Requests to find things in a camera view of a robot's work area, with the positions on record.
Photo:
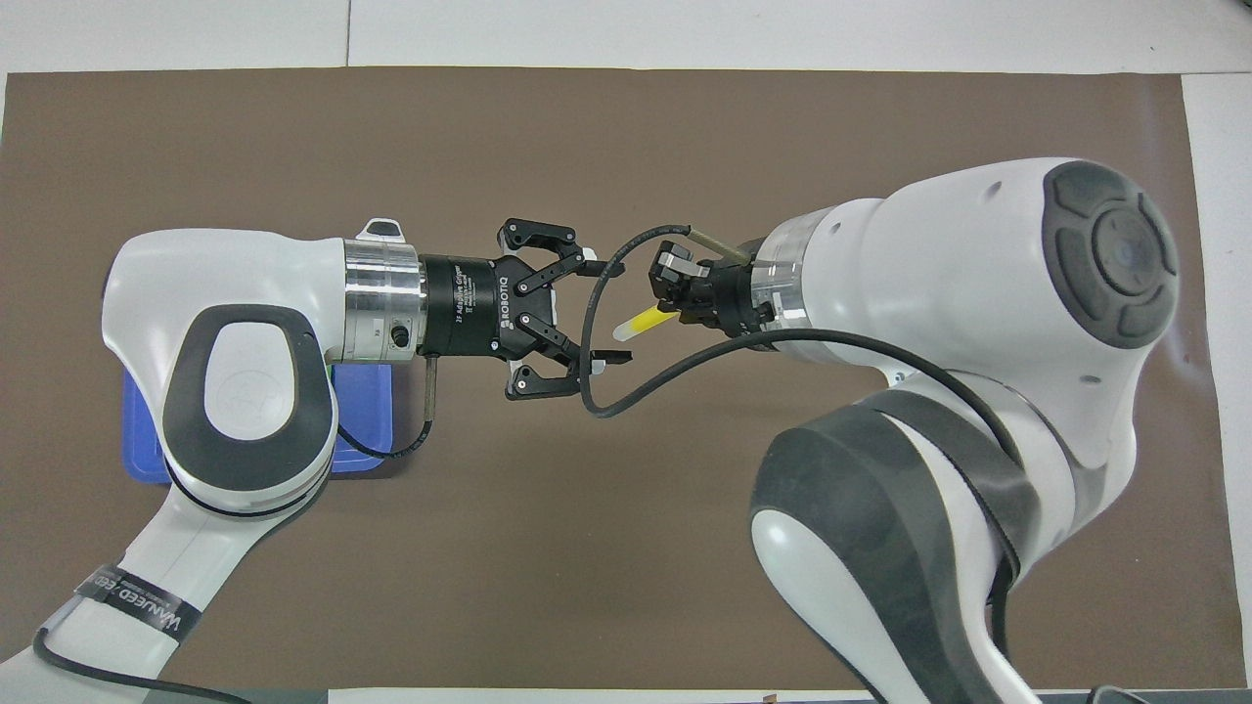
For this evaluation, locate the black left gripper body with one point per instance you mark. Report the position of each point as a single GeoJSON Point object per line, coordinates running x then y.
{"type": "Point", "coordinates": [469, 305]}

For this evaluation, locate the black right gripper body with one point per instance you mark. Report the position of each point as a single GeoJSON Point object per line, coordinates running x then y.
{"type": "Point", "coordinates": [734, 293]}

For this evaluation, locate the yellow pen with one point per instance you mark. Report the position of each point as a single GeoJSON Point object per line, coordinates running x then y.
{"type": "Point", "coordinates": [641, 323]}

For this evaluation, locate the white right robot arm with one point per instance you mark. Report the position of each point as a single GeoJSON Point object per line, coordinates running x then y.
{"type": "Point", "coordinates": [929, 274]}

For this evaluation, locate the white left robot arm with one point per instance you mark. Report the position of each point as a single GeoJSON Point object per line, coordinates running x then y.
{"type": "Point", "coordinates": [245, 293]}

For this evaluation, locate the brown table mat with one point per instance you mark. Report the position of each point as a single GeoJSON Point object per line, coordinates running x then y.
{"type": "Point", "coordinates": [626, 127]}

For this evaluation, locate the blue plastic tray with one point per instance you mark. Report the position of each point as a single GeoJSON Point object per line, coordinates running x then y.
{"type": "Point", "coordinates": [362, 411]}

